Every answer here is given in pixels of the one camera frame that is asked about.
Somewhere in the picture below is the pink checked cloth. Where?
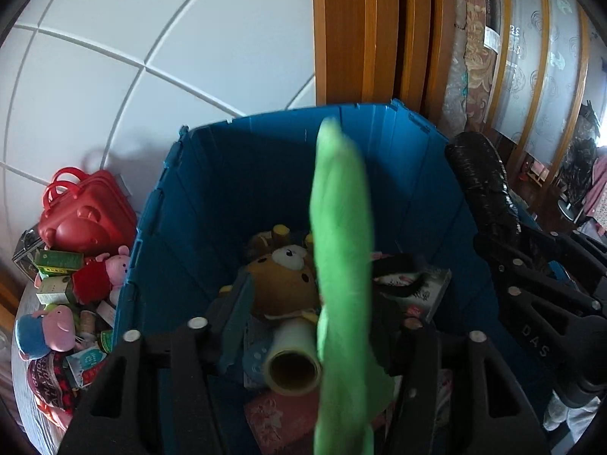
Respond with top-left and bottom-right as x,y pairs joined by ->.
582,155 -> 607,238

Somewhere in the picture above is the pig plush in red dress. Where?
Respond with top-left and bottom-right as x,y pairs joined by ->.
72,245 -> 132,305

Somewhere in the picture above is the pale green box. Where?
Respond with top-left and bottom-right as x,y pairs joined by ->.
36,277 -> 77,306

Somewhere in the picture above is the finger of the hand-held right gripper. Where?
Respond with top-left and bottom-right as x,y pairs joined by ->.
474,232 -> 607,314
503,285 -> 599,377

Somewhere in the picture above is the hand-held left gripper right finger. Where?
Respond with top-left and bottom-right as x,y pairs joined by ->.
378,294 -> 551,455

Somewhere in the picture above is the blue storage bin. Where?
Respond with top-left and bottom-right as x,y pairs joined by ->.
113,99 -> 546,455

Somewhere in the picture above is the teal white packet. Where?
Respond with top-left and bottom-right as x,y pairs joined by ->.
65,347 -> 108,388

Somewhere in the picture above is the rolled patterned carpet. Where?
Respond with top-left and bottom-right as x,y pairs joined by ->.
446,0 -> 503,134

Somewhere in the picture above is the wooden wall panel frame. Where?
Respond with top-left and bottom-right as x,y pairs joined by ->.
311,0 -> 457,125

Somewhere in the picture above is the wooden slat partition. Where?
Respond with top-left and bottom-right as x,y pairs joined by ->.
484,0 -> 599,177

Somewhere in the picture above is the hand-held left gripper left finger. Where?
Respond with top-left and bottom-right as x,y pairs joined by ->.
57,272 -> 255,455

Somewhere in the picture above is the black roll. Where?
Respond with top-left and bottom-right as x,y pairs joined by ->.
445,133 -> 523,236

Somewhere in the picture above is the red handbag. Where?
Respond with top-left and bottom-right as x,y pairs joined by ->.
38,167 -> 139,255

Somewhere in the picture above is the pig plush in blue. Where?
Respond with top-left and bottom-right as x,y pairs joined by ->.
15,305 -> 77,361

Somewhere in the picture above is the pink floral packet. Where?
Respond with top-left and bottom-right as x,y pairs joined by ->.
243,389 -> 324,455

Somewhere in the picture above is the black and white box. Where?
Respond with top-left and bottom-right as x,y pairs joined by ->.
374,253 -> 453,324

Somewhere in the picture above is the red black printed bag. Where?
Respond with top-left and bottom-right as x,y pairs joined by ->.
27,355 -> 80,414

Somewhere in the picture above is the brown bear plush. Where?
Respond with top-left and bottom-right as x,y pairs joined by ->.
219,226 -> 320,324

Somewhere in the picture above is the plastic film roll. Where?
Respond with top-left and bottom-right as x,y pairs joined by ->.
262,317 -> 324,396

